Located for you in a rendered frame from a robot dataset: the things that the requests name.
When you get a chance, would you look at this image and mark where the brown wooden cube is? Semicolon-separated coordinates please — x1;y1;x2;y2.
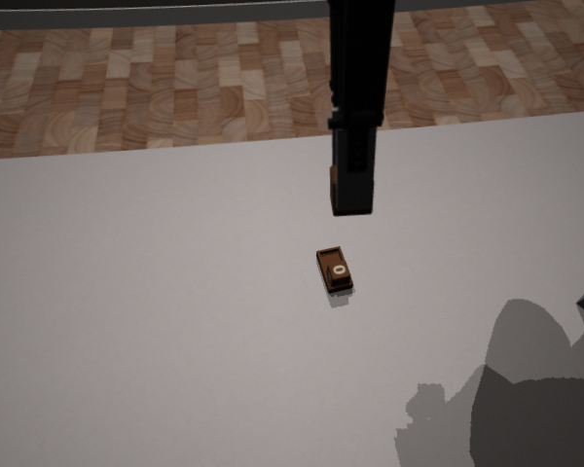
330;165;373;217
326;261;351;287

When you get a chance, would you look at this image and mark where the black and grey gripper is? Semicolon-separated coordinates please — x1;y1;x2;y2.
327;0;395;211

